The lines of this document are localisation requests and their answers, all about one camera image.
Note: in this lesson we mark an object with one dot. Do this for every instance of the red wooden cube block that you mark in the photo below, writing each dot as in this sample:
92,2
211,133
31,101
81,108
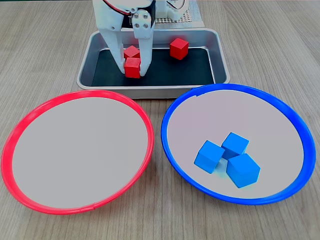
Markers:
132,68
178,48
132,52

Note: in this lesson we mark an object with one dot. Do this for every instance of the blue wooden cube block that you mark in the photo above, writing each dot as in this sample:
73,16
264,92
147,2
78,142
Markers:
235,145
208,156
243,171

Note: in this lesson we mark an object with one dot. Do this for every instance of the silver metal tray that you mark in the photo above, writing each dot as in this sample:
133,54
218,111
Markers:
86,72

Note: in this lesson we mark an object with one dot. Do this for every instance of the black tray liner mat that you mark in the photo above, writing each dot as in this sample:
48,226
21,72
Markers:
175,72

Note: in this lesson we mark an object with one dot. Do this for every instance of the white mesh base mat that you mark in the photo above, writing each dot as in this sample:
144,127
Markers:
187,17

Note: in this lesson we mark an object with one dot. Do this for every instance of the blue-rimmed white dish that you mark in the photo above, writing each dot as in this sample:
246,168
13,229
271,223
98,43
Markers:
225,117

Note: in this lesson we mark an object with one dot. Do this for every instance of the red-rimmed white dish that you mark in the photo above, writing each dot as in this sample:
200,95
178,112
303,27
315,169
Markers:
80,152

